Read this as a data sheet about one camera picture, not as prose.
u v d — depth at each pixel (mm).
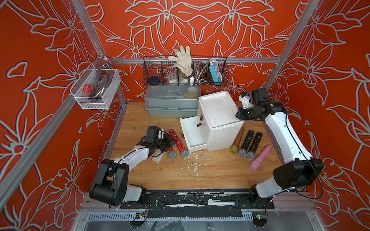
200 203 731
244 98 703
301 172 408
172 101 946
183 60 880
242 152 873
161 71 1009
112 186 417
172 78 938
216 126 744
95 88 759
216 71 864
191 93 1032
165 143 777
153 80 1011
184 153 876
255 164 828
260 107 544
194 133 1000
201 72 834
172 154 873
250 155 854
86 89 712
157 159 876
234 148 899
